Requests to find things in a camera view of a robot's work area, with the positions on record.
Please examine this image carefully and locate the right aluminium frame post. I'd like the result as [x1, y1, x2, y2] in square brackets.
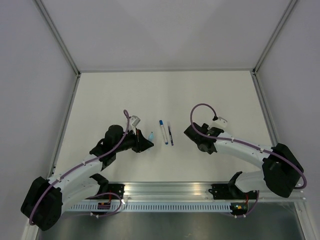
[251, 0, 300, 76]

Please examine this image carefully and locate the white slotted cable duct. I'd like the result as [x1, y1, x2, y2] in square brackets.
[68, 201, 232, 213]

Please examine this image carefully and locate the aluminium mounting rail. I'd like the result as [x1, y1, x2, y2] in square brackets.
[74, 181, 307, 201]

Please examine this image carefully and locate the aluminium frame post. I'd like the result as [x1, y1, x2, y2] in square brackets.
[33, 0, 81, 77]
[251, 0, 300, 76]

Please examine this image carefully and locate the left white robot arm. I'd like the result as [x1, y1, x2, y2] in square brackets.
[20, 125, 154, 231]

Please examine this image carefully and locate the purple ink pen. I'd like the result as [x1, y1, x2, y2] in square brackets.
[168, 125, 174, 146]

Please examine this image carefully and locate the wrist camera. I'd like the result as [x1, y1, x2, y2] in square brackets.
[129, 115, 141, 135]
[211, 116, 228, 129]

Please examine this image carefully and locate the left aluminium frame post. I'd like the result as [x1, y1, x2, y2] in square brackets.
[33, 0, 81, 77]

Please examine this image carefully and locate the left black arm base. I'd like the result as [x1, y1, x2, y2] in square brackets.
[89, 173, 125, 201]

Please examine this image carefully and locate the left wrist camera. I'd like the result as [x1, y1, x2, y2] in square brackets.
[129, 115, 141, 135]

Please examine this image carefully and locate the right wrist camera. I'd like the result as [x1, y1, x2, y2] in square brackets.
[211, 116, 228, 129]

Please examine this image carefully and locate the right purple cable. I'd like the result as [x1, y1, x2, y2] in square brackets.
[189, 103, 308, 188]

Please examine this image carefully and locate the blue capped clear pen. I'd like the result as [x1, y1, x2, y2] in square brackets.
[160, 125, 169, 145]

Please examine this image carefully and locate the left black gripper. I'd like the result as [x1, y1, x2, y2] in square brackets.
[114, 127, 154, 154]

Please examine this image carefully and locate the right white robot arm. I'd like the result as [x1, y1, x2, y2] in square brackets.
[184, 122, 304, 199]

